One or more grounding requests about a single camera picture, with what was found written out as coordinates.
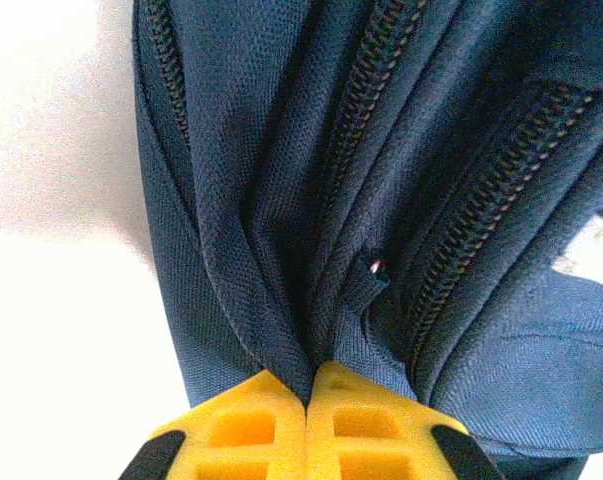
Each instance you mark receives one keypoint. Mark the navy blue backpack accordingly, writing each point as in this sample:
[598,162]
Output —
[331,150]

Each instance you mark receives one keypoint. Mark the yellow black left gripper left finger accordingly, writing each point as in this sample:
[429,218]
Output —
[241,440]

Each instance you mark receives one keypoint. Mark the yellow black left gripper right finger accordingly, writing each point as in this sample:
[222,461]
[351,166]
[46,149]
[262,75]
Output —
[371,440]

